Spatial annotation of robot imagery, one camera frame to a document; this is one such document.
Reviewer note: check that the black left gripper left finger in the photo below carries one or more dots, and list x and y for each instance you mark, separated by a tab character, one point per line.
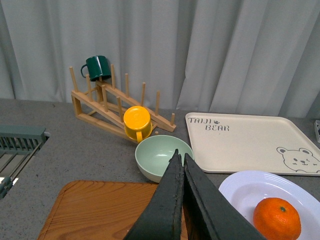
162	218

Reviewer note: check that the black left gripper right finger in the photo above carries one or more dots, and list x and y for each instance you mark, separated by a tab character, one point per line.
208	214

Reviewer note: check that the white round plate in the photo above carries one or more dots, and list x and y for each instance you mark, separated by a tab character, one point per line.
245	189

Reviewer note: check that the orange mandarin fruit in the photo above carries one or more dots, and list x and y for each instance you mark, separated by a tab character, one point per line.
276	219

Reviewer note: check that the light green bowl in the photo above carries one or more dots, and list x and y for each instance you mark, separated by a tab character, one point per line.
153	154

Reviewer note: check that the beige bear tray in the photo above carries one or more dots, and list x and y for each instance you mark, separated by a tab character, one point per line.
229	143

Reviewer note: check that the wooden cutting board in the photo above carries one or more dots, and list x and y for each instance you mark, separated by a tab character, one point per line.
96	210

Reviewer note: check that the yellow mug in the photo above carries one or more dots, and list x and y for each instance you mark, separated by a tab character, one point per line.
137	123

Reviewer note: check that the wooden dish rack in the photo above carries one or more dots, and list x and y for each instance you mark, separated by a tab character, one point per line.
104	105

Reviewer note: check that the white cup holder rack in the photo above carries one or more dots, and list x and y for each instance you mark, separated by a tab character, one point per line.
317	130

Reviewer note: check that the grey-green dish drainer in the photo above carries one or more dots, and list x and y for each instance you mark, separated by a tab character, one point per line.
18	145

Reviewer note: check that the grey curtain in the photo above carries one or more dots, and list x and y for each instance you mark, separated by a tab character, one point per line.
259	57

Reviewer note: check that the dark green mug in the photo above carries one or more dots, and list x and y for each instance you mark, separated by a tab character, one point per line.
97	67

